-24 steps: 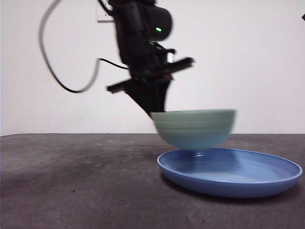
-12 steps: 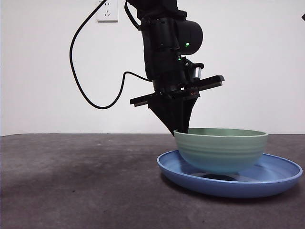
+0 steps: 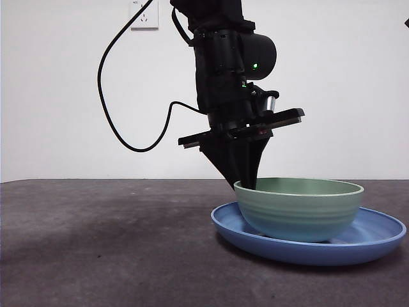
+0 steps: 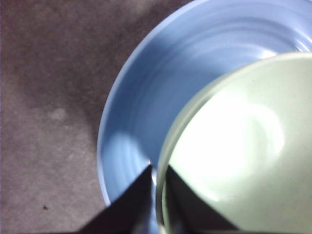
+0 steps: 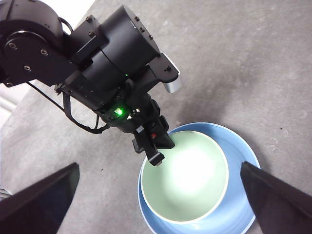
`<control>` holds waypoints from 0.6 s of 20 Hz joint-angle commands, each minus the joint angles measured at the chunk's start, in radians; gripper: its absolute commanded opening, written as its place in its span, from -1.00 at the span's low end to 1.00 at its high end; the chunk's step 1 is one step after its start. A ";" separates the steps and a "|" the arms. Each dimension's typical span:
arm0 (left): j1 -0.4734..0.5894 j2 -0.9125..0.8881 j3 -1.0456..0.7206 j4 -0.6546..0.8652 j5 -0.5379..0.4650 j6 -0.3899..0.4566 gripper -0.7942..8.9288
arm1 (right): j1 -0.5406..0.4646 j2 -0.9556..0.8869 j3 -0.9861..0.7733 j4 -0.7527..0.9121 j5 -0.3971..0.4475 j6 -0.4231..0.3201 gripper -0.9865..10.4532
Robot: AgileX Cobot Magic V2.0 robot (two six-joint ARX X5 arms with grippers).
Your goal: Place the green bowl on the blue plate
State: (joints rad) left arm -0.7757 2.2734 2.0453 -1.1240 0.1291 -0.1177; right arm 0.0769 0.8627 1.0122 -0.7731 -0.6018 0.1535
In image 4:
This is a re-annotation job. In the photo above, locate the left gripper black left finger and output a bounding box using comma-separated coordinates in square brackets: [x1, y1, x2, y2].
[77, 164, 154, 234]

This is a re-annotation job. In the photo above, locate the green ribbed bowl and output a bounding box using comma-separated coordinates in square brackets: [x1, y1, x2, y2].
[156, 51, 312, 234]

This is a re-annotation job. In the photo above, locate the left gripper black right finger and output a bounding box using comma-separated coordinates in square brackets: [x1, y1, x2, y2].
[162, 163, 246, 234]

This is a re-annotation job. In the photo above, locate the blue round plate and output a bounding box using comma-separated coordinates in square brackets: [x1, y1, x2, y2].
[97, 0, 312, 234]

